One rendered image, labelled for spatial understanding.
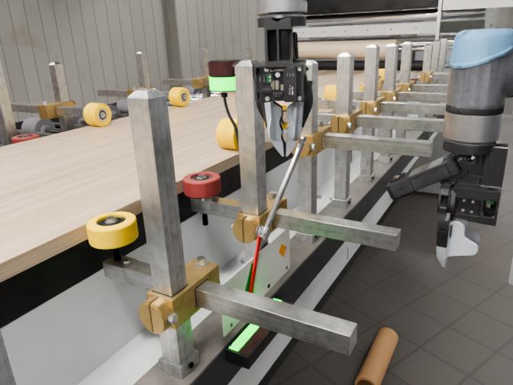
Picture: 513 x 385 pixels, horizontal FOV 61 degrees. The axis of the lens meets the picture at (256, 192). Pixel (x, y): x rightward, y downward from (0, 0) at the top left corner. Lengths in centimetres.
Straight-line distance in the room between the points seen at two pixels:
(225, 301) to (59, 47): 493
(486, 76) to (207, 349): 58
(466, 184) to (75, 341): 69
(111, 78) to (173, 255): 503
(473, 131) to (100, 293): 67
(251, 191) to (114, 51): 489
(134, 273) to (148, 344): 22
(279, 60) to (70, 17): 491
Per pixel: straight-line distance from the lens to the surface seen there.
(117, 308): 90
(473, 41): 67
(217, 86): 78
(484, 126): 68
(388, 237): 78
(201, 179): 92
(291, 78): 64
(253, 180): 79
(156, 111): 56
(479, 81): 67
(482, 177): 72
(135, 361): 90
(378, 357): 173
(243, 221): 80
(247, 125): 77
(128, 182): 96
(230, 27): 634
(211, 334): 80
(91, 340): 88
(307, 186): 103
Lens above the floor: 119
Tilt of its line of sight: 20 degrees down
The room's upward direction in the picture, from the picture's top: 2 degrees counter-clockwise
